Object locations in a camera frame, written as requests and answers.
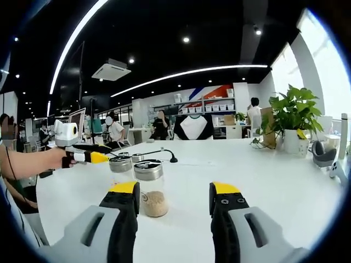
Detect large seasoning bottle brown grains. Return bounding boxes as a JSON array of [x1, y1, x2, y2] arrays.
[[133, 159, 169, 219]]

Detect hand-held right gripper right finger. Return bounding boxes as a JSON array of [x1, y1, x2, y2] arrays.
[[209, 181, 309, 263]]

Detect patterned paper cup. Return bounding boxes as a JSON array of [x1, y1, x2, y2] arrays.
[[298, 138, 310, 157]]

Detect black tripod pole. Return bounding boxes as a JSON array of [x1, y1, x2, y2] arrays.
[[89, 97, 99, 146]]

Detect row of white storage boxes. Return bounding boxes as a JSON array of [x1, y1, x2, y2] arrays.
[[174, 88, 236, 113]]

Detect black and white shirt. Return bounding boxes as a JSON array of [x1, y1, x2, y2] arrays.
[[174, 115, 214, 141]]

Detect brown paper bag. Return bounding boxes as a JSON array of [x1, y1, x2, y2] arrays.
[[259, 107, 276, 148]]

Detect white controller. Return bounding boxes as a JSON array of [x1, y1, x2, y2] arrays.
[[329, 161, 349, 187]]

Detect grey wall shelf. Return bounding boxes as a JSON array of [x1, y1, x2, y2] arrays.
[[174, 95, 236, 113]]

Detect ceiling air conditioner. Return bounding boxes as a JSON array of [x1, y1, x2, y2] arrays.
[[91, 58, 132, 82]]

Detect person's left hand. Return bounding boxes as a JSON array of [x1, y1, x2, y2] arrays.
[[48, 147, 80, 169]]

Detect grey headset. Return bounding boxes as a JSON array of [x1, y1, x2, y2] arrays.
[[312, 140, 337, 168]]

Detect open laptop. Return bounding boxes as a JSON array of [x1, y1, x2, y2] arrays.
[[67, 107, 87, 143]]

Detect large seasoning bottle white powder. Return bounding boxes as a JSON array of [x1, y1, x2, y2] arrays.
[[109, 157, 135, 183]]

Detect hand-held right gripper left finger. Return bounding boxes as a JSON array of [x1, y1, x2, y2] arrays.
[[48, 180, 141, 263]]

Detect white tub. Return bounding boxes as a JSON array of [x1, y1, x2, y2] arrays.
[[323, 134, 341, 150]]

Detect thin black cable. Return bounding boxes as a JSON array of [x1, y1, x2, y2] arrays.
[[5, 146, 32, 205]]

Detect tall white bottle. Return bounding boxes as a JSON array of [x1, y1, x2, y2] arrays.
[[338, 112, 349, 160]]

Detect green potted plant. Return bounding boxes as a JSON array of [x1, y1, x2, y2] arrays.
[[251, 84, 324, 154]]

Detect long ceiling light strip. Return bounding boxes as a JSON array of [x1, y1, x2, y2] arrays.
[[49, 0, 109, 95], [110, 65, 268, 98]]

